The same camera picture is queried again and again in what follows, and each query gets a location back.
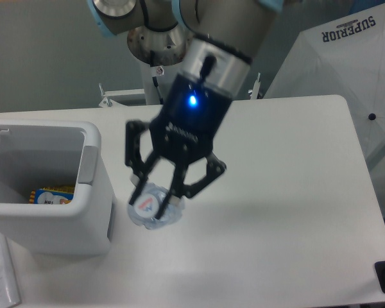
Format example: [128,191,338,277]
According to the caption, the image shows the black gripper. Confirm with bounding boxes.
[124,75,232,219]

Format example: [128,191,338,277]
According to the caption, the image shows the crushed clear plastic bottle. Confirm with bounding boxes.
[127,183,185,230]

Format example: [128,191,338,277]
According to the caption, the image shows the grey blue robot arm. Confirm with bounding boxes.
[87,1,287,219]

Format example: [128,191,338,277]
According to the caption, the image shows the white plastic trash can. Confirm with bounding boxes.
[0,119,115,255]

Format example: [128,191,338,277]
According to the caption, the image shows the colourful snack wrapper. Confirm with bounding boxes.
[29,185,75,205]

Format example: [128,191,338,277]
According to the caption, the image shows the white superior umbrella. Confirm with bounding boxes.
[265,3,385,157]

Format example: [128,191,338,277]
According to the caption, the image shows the white notebook with writing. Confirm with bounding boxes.
[0,233,21,307]

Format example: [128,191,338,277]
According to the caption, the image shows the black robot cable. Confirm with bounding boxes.
[149,50,166,105]

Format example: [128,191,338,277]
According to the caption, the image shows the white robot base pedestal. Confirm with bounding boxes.
[127,24,193,105]

